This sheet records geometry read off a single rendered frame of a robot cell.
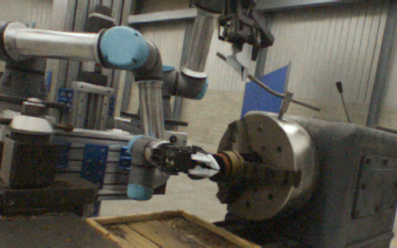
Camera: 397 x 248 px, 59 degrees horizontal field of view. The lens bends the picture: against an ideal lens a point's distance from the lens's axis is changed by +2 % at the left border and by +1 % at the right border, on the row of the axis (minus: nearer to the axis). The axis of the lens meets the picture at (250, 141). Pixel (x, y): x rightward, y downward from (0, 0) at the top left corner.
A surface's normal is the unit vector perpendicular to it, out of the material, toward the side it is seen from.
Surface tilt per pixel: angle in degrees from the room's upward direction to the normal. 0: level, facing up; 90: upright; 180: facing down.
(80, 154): 90
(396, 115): 90
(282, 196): 90
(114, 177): 90
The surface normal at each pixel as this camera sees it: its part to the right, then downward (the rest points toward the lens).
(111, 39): 0.05, 0.05
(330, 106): -0.64, -0.07
